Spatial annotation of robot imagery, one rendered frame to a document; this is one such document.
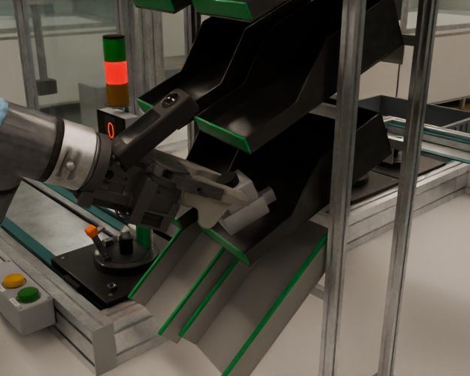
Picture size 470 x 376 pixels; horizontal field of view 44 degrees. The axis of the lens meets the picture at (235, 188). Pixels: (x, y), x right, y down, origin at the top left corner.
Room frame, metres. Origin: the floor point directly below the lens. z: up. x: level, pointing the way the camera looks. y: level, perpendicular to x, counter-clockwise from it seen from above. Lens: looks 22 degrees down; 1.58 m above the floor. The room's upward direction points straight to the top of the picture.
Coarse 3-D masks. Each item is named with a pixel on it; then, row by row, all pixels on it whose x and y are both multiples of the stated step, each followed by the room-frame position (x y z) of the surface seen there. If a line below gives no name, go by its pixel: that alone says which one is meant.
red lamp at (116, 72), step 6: (108, 66) 1.31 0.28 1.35; (114, 66) 1.31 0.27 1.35; (120, 66) 1.31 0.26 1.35; (126, 66) 1.33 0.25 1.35; (108, 72) 1.31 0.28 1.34; (114, 72) 1.31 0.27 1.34; (120, 72) 1.31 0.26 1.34; (126, 72) 1.32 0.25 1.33; (108, 78) 1.31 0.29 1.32; (114, 78) 1.30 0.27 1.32; (120, 78) 1.31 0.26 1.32; (126, 78) 1.32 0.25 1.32
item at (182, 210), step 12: (192, 144) 0.96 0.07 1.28; (204, 144) 0.97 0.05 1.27; (216, 144) 0.98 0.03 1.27; (228, 144) 1.00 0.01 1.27; (192, 156) 0.96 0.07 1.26; (204, 156) 0.97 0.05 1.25; (216, 156) 0.97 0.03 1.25; (228, 156) 0.96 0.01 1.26; (240, 156) 0.86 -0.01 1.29; (252, 156) 0.87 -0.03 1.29; (216, 168) 0.94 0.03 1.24; (228, 168) 0.92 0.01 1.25; (240, 168) 0.86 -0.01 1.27; (180, 204) 0.87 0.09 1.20; (180, 216) 0.80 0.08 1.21; (192, 216) 0.81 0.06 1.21; (180, 228) 0.81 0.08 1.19
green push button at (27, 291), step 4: (24, 288) 0.99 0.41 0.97; (28, 288) 0.99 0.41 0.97; (32, 288) 0.99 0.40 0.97; (36, 288) 0.99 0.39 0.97; (20, 292) 0.97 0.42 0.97; (24, 292) 0.97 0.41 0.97; (28, 292) 0.97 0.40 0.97; (32, 292) 0.97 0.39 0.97; (36, 292) 0.97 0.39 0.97; (20, 296) 0.96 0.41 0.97; (24, 296) 0.96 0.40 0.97; (28, 296) 0.96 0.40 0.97; (32, 296) 0.96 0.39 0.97; (36, 296) 0.97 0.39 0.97; (20, 300) 0.96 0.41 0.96; (24, 300) 0.96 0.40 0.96; (28, 300) 0.96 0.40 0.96; (32, 300) 0.96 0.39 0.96
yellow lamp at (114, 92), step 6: (108, 84) 1.31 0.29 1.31; (114, 84) 1.31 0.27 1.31; (120, 84) 1.31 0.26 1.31; (126, 84) 1.32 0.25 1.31; (108, 90) 1.31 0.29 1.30; (114, 90) 1.31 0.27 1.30; (120, 90) 1.31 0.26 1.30; (126, 90) 1.32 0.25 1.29; (108, 96) 1.31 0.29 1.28; (114, 96) 1.31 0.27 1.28; (120, 96) 1.31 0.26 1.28; (126, 96) 1.32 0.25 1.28; (108, 102) 1.32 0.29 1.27; (114, 102) 1.31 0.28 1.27; (120, 102) 1.31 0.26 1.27; (126, 102) 1.32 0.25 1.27
